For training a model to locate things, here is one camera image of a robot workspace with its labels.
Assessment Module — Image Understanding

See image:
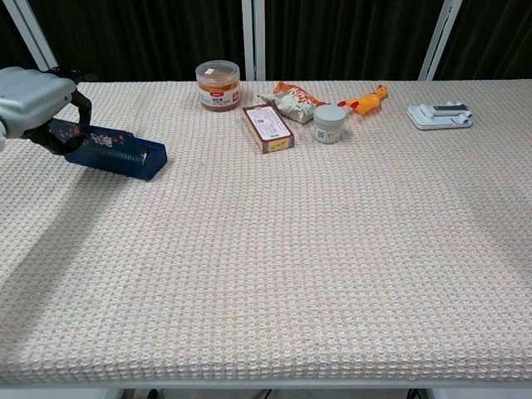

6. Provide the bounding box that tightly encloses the blue glasses case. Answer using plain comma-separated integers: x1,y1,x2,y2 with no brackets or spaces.
48,117,169,184

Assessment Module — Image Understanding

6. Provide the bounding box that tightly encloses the clear plastic snack jar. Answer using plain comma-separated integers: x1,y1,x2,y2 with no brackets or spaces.
195,60,243,111

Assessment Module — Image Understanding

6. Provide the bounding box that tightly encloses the beige woven tablecloth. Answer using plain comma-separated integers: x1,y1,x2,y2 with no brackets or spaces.
0,80,532,386

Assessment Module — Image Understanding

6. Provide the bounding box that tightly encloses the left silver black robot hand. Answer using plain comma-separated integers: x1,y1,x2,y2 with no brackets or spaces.
0,66,99,157

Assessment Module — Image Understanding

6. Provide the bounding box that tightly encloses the white grey stapler device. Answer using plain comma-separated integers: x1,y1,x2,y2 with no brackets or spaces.
406,101,475,132

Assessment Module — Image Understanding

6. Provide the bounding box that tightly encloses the yellow rubber chicken toy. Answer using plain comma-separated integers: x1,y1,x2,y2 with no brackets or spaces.
337,84,391,118

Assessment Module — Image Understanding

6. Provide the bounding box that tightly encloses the brown snack bar packet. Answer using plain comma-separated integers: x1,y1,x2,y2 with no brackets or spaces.
241,104,297,155

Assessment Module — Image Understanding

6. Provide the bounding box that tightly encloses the small grey white jar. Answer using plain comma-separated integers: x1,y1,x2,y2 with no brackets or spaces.
312,105,347,145

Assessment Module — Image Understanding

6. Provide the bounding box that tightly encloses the orange white snack bag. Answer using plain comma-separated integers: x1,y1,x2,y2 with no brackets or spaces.
257,81,332,125

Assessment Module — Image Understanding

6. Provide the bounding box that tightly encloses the grey aluminium frame post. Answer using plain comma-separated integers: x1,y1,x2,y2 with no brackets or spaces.
2,0,59,72
240,0,268,82
416,0,463,81

